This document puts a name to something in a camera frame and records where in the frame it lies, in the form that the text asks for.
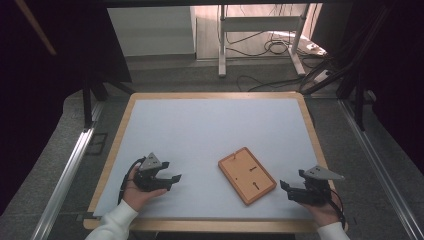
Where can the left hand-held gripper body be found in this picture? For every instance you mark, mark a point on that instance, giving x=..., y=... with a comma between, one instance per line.
x=146, y=178

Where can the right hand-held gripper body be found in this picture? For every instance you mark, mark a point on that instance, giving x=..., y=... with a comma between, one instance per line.
x=316, y=188

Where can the person's left hand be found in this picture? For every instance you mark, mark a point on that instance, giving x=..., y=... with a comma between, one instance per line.
x=135, y=195

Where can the person's right hand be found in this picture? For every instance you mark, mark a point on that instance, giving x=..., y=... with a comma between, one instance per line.
x=321, y=213

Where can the black screw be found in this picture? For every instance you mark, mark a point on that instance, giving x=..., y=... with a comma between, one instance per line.
x=253, y=168
x=256, y=185

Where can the white table mat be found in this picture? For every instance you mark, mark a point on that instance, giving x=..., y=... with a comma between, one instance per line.
x=200, y=140

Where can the orange rectangular tray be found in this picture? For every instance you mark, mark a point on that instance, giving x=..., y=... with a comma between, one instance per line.
x=241, y=180

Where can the black metal stand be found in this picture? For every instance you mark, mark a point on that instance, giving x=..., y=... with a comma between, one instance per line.
x=358, y=100
x=88, y=106

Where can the white power strip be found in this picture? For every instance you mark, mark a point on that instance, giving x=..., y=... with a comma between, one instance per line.
x=315, y=48
x=321, y=76

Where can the white cabinet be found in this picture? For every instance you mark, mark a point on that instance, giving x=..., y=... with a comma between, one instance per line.
x=150, y=31

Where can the wooden beam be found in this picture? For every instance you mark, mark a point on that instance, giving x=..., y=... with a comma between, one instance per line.
x=35, y=26

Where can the aluminium rail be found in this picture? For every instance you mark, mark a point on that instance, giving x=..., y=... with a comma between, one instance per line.
x=380, y=170
x=63, y=183

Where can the white metal desk frame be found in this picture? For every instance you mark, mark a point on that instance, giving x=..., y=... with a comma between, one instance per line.
x=260, y=24

